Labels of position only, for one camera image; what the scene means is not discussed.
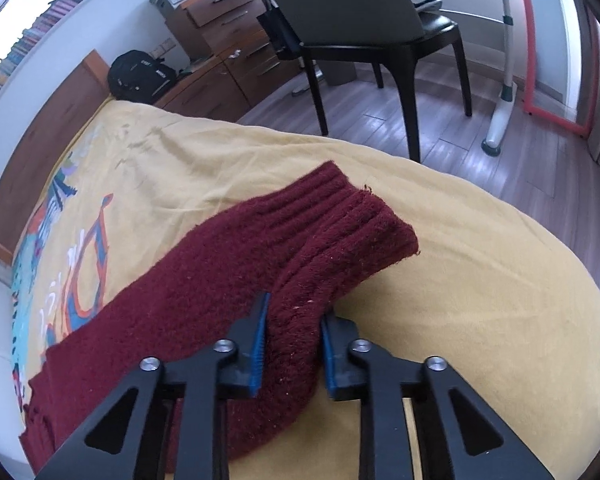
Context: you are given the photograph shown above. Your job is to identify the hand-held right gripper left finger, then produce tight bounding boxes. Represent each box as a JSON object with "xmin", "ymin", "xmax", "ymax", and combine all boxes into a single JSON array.
[{"xmin": 35, "ymin": 292, "xmax": 272, "ymax": 480}]

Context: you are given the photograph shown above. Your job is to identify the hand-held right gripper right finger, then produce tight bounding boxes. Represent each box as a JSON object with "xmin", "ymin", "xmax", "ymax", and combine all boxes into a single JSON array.
[{"xmin": 321, "ymin": 309, "xmax": 556, "ymax": 480}]

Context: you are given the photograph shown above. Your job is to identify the maroon knit sweater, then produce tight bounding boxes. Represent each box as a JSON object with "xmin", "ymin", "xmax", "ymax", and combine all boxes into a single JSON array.
[{"xmin": 20, "ymin": 160, "xmax": 420, "ymax": 474}]

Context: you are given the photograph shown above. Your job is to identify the yellow printed blanket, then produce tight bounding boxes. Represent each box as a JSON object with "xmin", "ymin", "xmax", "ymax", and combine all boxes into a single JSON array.
[{"xmin": 10, "ymin": 99, "xmax": 600, "ymax": 480}]

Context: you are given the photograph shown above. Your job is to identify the low wooden nightstand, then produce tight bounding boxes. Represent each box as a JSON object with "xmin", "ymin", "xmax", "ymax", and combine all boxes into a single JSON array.
[{"xmin": 152, "ymin": 56, "xmax": 253, "ymax": 123}]

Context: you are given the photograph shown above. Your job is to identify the black backpack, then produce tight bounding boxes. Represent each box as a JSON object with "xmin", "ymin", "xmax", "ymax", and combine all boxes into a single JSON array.
[{"xmin": 107, "ymin": 50, "xmax": 180, "ymax": 106}]

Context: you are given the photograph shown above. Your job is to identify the wooden headboard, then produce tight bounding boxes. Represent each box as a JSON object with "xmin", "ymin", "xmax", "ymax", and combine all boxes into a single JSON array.
[{"xmin": 0, "ymin": 49, "xmax": 113, "ymax": 266}]

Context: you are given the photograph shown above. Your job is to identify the wooden drawer cabinet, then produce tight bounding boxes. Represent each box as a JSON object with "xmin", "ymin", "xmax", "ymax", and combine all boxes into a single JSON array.
[{"xmin": 166, "ymin": 0, "xmax": 303, "ymax": 108}]

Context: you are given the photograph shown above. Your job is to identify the white floor stand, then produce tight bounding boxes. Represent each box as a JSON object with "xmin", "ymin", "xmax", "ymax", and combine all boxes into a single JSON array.
[{"xmin": 480, "ymin": 0, "xmax": 521, "ymax": 155}]

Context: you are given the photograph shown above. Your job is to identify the black bag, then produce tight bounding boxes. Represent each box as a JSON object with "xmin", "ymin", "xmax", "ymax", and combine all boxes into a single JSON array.
[{"xmin": 256, "ymin": 4, "xmax": 302, "ymax": 62}]

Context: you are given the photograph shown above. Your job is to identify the black chair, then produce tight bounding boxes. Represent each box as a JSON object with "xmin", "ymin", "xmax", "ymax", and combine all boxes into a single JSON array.
[{"xmin": 245, "ymin": 0, "xmax": 473, "ymax": 163}]

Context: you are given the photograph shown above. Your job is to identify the red framed mirror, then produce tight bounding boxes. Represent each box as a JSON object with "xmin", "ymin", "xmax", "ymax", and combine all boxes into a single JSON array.
[{"xmin": 516, "ymin": 0, "xmax": 599, "ymax": 137}]

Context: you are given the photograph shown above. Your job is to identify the row of books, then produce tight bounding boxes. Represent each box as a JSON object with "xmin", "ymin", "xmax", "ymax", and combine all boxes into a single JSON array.
[{"xmin": 0, "ymin": 0, "xmax": 146, "ymax": 121}]

